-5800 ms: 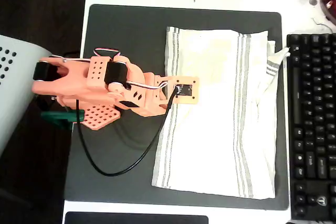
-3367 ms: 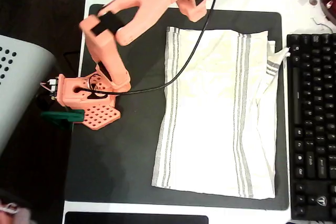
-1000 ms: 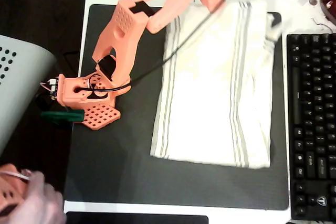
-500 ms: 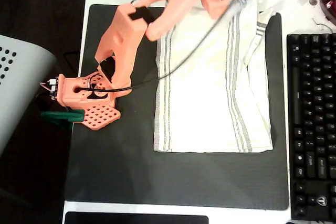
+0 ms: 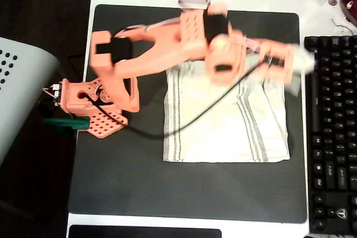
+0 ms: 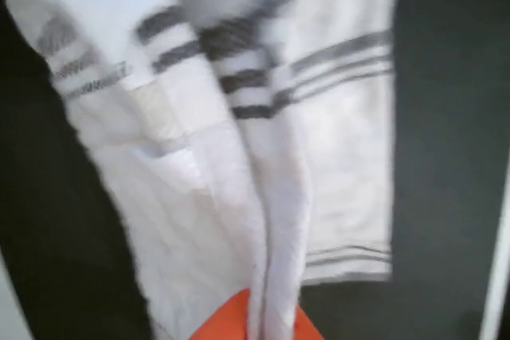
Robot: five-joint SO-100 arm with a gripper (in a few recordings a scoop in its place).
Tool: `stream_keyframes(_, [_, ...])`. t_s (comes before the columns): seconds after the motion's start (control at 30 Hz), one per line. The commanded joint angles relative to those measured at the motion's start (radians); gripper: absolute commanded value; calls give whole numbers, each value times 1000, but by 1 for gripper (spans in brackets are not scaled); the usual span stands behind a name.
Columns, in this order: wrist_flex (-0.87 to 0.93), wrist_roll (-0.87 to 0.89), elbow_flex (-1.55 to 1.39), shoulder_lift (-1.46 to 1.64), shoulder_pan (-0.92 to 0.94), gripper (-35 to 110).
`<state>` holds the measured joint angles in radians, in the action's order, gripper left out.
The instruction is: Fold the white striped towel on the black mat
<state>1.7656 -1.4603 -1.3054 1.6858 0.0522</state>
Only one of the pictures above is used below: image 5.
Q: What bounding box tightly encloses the white striped dish towel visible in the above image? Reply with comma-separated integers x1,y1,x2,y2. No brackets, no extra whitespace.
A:
162,43,317,164

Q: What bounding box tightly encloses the black mechanical keyboard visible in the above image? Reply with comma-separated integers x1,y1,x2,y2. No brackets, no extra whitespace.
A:
303,35,357,236

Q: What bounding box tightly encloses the large black desk mat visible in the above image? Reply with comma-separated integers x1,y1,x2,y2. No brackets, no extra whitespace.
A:
67,4,308,224

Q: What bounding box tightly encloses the motor controller board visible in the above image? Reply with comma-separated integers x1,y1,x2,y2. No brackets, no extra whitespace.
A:
42,81,64,108

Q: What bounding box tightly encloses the green table clamp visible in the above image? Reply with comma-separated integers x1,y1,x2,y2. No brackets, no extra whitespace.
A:
43,116,91,139

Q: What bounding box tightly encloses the small black pad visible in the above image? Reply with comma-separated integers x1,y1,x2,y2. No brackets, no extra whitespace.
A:
68,224,223,238

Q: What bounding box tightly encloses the white perforated plastic chair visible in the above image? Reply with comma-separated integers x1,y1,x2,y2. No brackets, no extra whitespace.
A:
0,36,61,166

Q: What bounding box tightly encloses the orange wrist camera mount plate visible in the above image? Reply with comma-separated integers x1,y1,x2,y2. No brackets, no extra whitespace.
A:
260,49,296,85

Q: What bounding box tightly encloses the black camera USB cable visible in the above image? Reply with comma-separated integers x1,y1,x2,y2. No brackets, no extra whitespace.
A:
80,59,276,139

